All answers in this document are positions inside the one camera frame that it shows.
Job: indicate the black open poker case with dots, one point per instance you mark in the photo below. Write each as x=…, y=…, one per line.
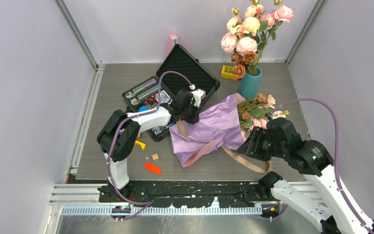
x=178, y=60

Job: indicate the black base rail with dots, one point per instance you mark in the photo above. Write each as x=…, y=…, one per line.
x=189, y=194

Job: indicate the teal vase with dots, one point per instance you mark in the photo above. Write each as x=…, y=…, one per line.
x=249, y=85

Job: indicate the yellow perforated block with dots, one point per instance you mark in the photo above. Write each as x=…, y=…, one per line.
x=226, y=72

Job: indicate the pink white bottle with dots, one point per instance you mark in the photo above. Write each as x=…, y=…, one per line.
x=173, y=40

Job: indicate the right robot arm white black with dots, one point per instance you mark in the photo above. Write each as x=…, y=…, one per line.
x=340, y=214

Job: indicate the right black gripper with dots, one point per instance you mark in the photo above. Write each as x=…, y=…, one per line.
x=250, y=147

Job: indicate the orange rectangular block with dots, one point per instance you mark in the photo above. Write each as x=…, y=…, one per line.
x=153, y=168

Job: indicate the yellow arch block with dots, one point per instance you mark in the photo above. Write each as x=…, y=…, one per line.
x=142, y=145

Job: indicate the playing card deck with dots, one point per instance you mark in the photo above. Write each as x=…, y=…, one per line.
x=163, y=97

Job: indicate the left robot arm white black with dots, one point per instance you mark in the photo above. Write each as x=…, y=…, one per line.
x=118, y=137

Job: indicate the tan ribbon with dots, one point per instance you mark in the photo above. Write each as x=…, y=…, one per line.
x=234, y=155

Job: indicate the purple flower bouquet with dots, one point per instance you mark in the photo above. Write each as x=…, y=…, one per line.
x=218, y=126

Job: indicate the pink rose bouquet in vase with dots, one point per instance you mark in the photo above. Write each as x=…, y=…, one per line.
x=247, y=36

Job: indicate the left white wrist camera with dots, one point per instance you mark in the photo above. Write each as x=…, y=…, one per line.
x=198, y=95

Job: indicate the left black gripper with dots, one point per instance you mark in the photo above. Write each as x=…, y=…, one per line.
x=195, y=117

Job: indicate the blue round chip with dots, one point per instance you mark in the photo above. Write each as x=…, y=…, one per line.
x=143, y=108

